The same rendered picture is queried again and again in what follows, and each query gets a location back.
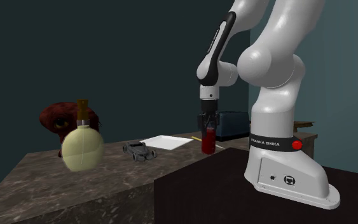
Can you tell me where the red bottle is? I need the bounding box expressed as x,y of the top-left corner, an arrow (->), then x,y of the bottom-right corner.
201,122 -> 217,155

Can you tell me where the dark blue toaster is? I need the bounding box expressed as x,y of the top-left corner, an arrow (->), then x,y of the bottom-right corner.
215,111 -> 251,142

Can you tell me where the yellow pencil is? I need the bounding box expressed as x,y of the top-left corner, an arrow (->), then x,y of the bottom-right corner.
191,136 -> 225,150

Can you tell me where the white square plate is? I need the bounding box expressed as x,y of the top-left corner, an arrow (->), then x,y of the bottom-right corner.
139,134 -> 195,151

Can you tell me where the grey toy car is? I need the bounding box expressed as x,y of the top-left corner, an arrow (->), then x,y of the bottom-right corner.
122,141 -> 158,162

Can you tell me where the dark robot stand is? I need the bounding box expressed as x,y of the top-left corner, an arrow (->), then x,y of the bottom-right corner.
153,147 -> 358,224

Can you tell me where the brown wooden side table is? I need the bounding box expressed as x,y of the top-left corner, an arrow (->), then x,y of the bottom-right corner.
293,120 -> 319,160

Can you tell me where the round yellow perfume bottle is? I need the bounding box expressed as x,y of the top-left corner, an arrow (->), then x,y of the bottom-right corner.
61,99 -> 105,172

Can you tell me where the dark red creature figure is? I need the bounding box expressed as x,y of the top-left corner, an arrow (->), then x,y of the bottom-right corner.
39,102 -> 102,158

